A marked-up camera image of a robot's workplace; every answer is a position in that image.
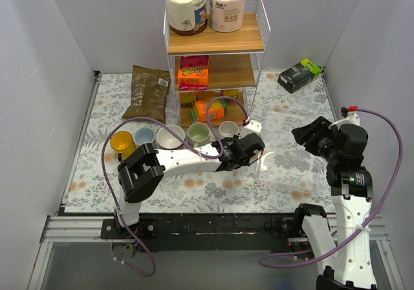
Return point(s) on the beige wrapped toilet paper roll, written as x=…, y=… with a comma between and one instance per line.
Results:
x=187, y=17

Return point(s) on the grey mug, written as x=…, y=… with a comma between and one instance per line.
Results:
x=144, y=135

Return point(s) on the white wrapped toilet paper roll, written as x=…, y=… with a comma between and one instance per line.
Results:
x=226, y=15

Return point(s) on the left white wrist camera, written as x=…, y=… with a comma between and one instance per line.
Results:
x=251, y=126

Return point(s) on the pale green mug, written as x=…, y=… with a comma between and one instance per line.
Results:
x=199, y=135

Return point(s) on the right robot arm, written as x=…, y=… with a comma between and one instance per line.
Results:
x=345, y=262

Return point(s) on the yellow mug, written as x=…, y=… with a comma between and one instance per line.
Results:
x=123, y=143

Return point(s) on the orange yellow green sponge pack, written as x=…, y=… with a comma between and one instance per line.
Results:
x=217, y=110

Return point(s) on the orange red sponge pack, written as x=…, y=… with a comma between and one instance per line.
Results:
x=193, y=73

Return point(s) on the black green box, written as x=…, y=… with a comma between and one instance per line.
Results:
x=299, y=75

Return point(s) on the floral table mat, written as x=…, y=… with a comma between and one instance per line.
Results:
x=95, y=178

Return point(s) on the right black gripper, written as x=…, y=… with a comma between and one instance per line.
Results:
x=316, y=138

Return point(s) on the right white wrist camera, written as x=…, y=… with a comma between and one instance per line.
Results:
x=349, y=116

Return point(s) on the dark red mug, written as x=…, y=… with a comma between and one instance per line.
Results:
x=167, y=141

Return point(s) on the white speckled mug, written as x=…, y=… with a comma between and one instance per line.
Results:
x=228, y=129

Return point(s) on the clear acrylic tray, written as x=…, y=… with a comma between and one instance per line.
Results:
x=284, y=164

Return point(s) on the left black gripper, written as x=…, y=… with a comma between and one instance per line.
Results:
x=251, y=145

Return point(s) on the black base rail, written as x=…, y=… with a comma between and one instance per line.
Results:
x=217, y=231

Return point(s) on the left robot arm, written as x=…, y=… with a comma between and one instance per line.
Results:
x=141, y=173

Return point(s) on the brown coffee bag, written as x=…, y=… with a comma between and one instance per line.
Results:
x=149, y=92

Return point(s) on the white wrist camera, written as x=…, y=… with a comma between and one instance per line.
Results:
x=349, y=116
x=251, y=126

